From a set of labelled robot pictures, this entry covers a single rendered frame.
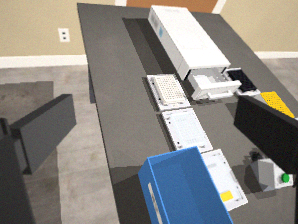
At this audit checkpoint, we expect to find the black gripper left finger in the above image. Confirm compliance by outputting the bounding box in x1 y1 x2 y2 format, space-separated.
0 94 77 224

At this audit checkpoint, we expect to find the white box with green button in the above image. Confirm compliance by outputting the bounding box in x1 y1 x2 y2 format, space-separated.
249 152 293 192

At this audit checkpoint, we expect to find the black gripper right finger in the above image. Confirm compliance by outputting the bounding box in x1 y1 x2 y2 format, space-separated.
233 95 298 224

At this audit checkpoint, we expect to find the blue bin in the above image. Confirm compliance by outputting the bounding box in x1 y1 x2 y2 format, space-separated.
138 146 233 224

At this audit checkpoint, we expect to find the black assay plate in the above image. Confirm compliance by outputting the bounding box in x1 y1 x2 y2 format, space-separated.
227 69 257 93

